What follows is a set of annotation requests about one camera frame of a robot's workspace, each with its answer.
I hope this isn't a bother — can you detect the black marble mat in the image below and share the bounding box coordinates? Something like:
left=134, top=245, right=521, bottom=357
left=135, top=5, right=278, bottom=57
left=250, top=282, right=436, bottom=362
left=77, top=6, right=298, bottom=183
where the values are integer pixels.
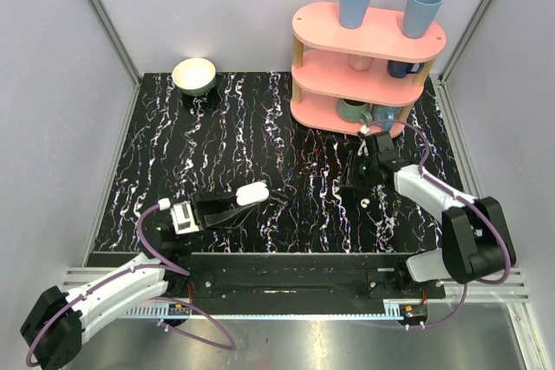
left=93, top=72, right=441, bottom=253

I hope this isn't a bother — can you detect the teal glazed mug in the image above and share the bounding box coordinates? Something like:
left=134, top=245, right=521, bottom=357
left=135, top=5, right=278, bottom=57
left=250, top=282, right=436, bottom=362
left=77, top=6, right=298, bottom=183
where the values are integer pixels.
left=337, top=99, right=373, bottom=124

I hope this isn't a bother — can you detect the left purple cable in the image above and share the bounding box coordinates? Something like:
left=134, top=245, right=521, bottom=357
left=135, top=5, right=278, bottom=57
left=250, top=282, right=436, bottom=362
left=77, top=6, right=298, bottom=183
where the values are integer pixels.
left=25, top=204, right=238, bottom=367

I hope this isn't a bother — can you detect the pink three-tier shelf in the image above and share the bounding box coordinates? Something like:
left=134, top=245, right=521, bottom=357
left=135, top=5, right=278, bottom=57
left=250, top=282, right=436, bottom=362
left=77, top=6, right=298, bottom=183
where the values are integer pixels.
left=291, top=2, right=447, bottom=135

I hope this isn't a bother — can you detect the light blue butterfly mug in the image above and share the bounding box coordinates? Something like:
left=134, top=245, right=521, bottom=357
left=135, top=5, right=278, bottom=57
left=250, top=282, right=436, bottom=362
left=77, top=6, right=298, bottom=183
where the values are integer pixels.
left=372, top=105, right=397, bottom=132

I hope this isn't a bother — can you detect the white earbud charging case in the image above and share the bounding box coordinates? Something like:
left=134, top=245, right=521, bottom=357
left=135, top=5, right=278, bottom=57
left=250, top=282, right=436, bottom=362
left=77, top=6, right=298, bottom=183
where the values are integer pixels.
left=236, top=181, right=270, bottom=206

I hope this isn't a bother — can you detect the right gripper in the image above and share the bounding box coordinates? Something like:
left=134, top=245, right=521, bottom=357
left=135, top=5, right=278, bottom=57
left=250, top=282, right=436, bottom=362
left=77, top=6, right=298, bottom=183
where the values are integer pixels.
left=336, top=149, right=378, bottom=190

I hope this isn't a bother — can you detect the dark blue mug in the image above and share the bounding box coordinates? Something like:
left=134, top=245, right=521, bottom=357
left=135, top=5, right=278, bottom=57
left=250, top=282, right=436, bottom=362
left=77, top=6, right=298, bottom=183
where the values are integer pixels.
left=387, top=61, right=424, bottom=79

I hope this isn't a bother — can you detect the green white bowl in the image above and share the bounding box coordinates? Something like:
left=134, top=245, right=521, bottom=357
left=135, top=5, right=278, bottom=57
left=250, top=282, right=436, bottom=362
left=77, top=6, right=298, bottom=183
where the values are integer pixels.
left=172, top=58, right=217, bottom=97

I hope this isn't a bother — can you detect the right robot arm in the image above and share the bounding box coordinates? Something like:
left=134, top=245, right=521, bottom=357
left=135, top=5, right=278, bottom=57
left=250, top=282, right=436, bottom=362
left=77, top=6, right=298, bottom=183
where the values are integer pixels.
left=339, top=132, right=516, bottom=298

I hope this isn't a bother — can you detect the pink mug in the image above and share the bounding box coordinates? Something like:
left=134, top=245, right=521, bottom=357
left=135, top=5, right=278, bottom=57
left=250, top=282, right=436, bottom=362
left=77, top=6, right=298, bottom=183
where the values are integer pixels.
left=348, top=55, right=374, bottom=71

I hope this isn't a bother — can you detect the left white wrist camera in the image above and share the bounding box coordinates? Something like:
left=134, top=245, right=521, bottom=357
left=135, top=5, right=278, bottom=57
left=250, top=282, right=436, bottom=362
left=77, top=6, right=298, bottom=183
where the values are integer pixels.
left=158, top=198, right=201, bottom=236

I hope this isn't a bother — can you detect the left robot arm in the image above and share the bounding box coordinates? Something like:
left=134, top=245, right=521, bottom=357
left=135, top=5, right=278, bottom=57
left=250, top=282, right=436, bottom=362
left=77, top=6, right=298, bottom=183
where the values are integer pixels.
left=20, top=182, right=270, bottom=369

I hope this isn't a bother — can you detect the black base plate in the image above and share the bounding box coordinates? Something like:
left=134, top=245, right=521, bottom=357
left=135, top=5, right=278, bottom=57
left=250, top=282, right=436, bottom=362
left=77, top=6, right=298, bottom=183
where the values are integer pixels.
left=164, top=253, right=446, bottom=300

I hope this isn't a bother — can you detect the right blue tumbler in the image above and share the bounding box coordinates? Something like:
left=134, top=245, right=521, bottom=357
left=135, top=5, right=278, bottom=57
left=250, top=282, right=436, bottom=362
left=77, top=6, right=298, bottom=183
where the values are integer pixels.
left=402, top=0, right=443, bottom=39

